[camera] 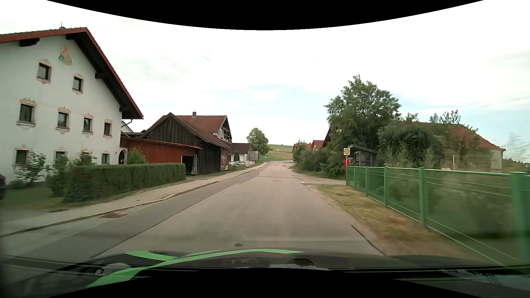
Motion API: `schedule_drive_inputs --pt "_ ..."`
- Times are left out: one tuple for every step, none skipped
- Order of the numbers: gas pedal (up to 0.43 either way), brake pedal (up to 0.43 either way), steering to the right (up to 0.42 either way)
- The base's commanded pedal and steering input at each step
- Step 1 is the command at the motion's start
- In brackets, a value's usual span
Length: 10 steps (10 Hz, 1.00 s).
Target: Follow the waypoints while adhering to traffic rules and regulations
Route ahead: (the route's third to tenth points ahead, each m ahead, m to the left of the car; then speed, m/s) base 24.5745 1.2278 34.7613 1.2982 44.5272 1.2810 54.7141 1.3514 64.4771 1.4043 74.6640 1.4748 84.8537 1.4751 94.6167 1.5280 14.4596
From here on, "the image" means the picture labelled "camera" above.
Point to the trimmed green hedge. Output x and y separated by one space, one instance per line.
120 178

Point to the house with red tiled roof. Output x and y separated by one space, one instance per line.
476 149

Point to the car's own bonnet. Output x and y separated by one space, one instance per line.
232 260

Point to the white house with red roof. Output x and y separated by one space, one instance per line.
54 107

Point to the bushes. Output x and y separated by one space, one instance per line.
312 159

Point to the shrubs before white house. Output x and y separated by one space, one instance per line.
54 171

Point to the dark bus shelter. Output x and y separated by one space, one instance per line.
362 156

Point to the large green tree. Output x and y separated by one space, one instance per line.
360 111

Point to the small white building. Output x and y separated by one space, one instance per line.
241 152

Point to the grey asphalt road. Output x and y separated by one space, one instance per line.
256 207

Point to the round green tree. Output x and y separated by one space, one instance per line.
258 140

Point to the conical green bush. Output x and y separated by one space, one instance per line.
136 157

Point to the grey pavement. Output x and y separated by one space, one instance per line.
124 202

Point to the red-roofed houses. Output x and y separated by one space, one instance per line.
312 145

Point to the bus stop sign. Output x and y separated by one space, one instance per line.
346 154

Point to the dark wooden barn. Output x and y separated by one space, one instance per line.
194 136

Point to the lawn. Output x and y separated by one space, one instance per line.
29 196

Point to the green mesh fence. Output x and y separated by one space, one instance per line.
422 194

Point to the dry grass verge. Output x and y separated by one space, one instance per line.
381 219

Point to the green field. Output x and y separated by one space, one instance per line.
278 152

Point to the red wooden shed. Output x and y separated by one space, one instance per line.
159 152

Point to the silver car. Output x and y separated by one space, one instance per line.
240 163

